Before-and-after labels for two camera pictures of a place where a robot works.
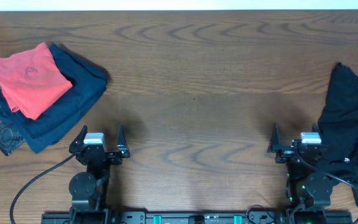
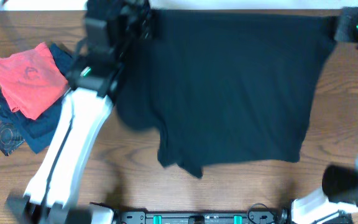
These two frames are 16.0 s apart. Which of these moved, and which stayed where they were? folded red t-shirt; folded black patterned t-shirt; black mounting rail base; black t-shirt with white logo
Moved: black t-shirt with white logo
Stayed: black mounting rail base; folded black patterned t-shirt; folded red t-shirt
